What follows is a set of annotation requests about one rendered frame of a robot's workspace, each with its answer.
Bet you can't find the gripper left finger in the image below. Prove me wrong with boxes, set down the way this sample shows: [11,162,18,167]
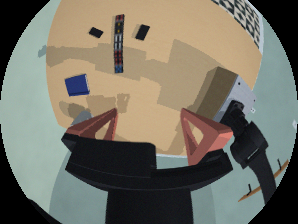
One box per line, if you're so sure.
[65,108,118,140]

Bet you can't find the dark blue flat rectangular pad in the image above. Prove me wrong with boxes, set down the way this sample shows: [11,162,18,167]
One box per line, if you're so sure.
[65,74,90,97]

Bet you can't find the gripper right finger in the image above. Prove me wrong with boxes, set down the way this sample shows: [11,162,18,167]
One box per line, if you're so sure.
[180,108,233,166]

